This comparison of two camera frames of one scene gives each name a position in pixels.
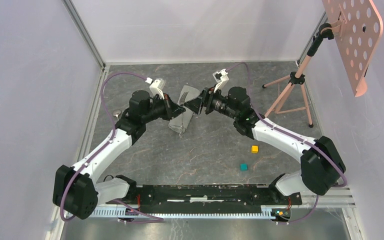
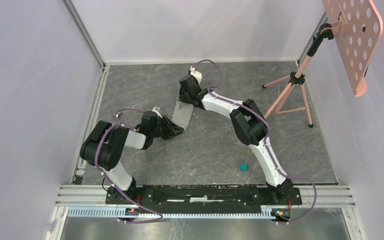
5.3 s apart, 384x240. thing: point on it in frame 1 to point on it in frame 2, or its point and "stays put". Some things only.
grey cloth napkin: x=180 y=123 stays put
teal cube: x=244 y=167 stays put
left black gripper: x=171 y=109 to x=172 y=129
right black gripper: x=196 y=103 to x=181 y=97
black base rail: x=206 y=195 stays put
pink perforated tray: x=357 y=27 stays put
